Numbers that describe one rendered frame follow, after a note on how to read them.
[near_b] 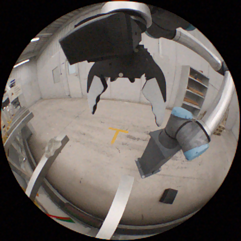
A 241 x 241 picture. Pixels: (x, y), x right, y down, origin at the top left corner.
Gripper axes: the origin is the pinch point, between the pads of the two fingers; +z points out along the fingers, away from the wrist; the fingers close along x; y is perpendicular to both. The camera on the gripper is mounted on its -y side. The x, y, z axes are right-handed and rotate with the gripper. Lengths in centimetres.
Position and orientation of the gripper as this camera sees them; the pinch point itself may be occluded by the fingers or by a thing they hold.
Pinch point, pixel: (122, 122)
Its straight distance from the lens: 15.3
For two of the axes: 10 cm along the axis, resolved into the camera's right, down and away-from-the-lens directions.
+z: 0.0, 7.9, 6.1
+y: 3.0, -5.8, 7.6
